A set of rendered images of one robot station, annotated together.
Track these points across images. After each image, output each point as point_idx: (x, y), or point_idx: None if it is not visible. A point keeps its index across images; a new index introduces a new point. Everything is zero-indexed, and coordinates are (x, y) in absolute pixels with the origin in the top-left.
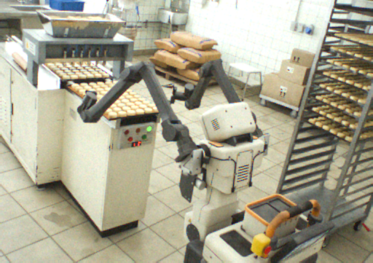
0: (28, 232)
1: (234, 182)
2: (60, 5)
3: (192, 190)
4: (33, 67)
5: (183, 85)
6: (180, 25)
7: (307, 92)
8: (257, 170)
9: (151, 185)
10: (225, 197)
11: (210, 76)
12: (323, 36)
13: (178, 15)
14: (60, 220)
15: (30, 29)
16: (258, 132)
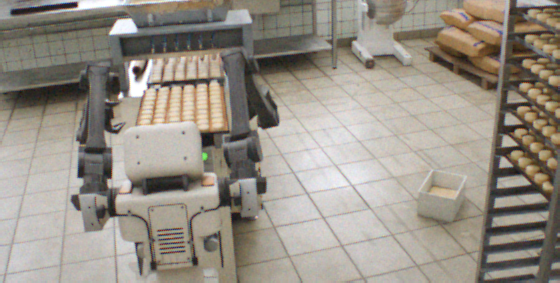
0: (98, 279)
1: (156, 254)
2: None
3: (137, 256)
4: (118, 68)
5: (477, 83)
6: None
7: (499, 100)
8: (509, 237)
9: (299, 242)
10: (169, 275)
11: (246, 75)
12: None
13: None
14: (144, 271)
15: (127, 19)
16: (241, 175)
